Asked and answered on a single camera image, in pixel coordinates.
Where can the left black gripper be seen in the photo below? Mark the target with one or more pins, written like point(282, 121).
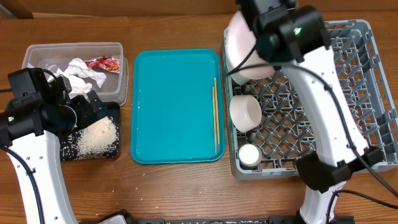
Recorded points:
point(89, 116)

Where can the pink bowl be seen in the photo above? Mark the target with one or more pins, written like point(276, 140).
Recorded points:
point(245, 112)

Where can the large pink plate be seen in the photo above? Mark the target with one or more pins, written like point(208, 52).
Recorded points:
point(239, 43)

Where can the white paper cup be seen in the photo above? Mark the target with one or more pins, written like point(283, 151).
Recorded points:
point(249, 156)

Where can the grey bowl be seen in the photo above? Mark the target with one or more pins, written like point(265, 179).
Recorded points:
point(244, 76)

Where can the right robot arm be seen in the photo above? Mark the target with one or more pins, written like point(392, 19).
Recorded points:
point(265, 36)

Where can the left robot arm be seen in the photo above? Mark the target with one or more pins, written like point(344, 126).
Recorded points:
point(32, 126)

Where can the grey dishwasher rack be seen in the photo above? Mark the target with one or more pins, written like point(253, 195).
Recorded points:
point(284, 134)

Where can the rice pile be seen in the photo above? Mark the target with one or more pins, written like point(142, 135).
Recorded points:
point(96, 140)

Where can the black tray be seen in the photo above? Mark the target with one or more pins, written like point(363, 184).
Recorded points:
point(113, 109)

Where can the crumpled white tissue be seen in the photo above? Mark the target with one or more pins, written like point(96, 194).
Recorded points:
point(77, 71)

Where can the red snack wrapper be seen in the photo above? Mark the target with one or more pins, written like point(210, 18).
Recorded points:
point(110, 63)

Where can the clear plastic bin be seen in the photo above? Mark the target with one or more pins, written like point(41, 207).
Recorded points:
point(58, 56)

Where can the teal plastic tray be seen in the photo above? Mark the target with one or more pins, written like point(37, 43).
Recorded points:
point(172, 111)

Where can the left wooden chopstick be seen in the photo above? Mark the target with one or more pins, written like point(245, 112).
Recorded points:
point(214, 120)

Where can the wooden chopstick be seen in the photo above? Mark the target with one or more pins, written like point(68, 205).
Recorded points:
point(214, 120)
point(216, 110)

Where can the right wooden chopstick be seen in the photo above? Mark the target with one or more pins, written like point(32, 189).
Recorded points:
point(216, 110)

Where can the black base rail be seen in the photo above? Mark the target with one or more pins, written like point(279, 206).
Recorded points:
point(276, 219)

